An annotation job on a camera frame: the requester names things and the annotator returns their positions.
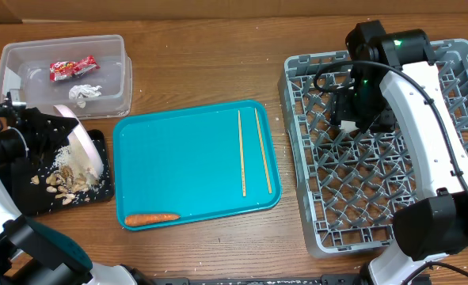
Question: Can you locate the teal serving tray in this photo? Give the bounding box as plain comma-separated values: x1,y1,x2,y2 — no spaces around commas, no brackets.
112,100,282,229

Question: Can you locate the red snack wrapper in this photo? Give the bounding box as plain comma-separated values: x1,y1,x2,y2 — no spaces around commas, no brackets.
49,55,100,82

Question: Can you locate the wooden chopstick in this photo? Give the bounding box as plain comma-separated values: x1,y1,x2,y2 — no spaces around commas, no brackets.
254,108,272,194
238,110,246,197

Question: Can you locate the rice pile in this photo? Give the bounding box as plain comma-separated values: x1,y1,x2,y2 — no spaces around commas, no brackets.
52,145,99,186

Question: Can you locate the white tissue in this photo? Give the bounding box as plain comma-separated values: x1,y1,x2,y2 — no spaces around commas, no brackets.
69,85,101,108

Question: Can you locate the grey dishwasher rack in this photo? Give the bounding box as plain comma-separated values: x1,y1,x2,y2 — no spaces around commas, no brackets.
279,39,468,258

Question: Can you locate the orange carrot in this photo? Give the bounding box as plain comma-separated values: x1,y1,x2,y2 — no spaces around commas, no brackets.
124,214,180,227

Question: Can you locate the peanut shells pile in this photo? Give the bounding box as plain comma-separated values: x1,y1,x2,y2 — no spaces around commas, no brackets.
30,171,89,206

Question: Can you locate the black tray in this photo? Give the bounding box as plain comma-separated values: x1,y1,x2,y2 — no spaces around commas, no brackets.
0,130,115,217

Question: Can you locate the clear plastic bin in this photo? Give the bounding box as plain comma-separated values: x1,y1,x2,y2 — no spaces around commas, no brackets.
0,35,132,119

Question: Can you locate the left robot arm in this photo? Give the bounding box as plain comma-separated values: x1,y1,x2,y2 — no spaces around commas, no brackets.
0,104,150,284

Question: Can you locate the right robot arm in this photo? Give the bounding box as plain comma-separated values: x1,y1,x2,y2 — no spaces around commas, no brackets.
331,21,468,284

